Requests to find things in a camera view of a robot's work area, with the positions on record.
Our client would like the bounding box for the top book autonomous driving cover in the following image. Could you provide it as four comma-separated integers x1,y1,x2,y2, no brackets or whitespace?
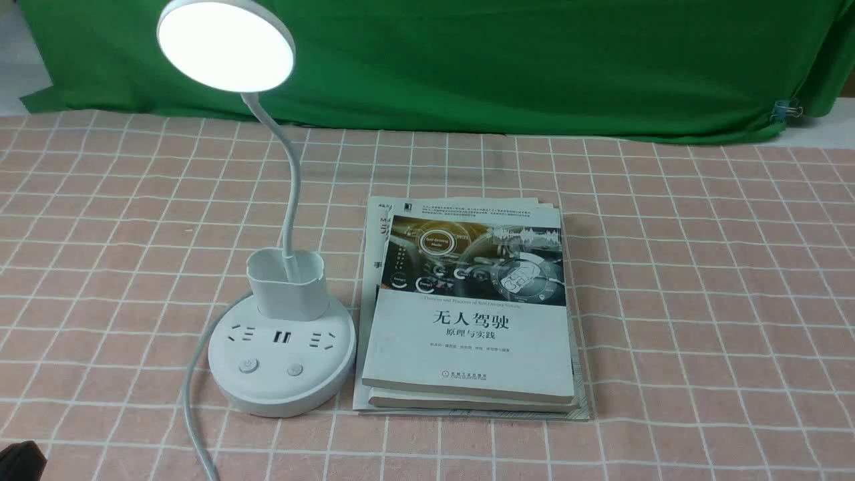
362,198,576,405

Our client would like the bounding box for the metal binder clip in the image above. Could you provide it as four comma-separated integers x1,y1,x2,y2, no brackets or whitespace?
769,98,804,123

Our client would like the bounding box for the white lamp power cable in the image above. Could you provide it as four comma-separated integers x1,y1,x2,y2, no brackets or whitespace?
182,292,253,481

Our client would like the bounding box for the white desk lamp with socket base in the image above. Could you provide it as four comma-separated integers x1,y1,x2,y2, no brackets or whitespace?
156,1,357,418

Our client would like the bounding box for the green backdrop cloth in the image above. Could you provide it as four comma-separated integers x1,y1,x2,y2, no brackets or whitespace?
16,0,855,145

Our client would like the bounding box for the dark object at bottom-left corner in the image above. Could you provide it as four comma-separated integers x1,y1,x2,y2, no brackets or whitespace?
0,440,47,481

